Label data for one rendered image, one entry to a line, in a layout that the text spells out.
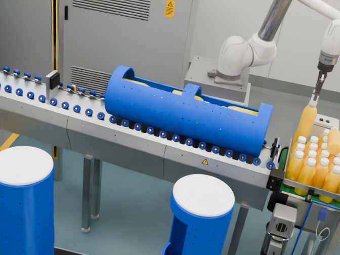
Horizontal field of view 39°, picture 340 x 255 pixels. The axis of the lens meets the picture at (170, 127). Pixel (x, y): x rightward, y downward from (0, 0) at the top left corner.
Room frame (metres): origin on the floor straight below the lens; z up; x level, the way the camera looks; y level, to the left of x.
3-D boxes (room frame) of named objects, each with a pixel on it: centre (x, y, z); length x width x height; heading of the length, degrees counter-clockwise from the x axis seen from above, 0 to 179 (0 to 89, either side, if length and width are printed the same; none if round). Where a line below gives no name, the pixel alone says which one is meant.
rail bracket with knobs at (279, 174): (1.94, -0.57, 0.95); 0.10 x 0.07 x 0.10; 166
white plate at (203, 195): (1.65, -0.19, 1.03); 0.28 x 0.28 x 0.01
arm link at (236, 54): (2.77, -0.32, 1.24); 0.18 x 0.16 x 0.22; 123
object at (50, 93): (2.46, 0.72, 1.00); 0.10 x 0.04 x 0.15; 166
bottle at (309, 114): (2.20, -0.71, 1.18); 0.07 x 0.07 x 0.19
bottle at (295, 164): (1.99, -0.66, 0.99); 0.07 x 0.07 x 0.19
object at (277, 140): (2.14, -0.57, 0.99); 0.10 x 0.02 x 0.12; 166
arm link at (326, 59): (2.20, -0.71, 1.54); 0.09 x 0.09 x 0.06
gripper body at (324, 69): (2.20, -0.71, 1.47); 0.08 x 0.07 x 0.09; 166
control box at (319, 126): (2.38, -0.84, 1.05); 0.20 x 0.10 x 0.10; 76
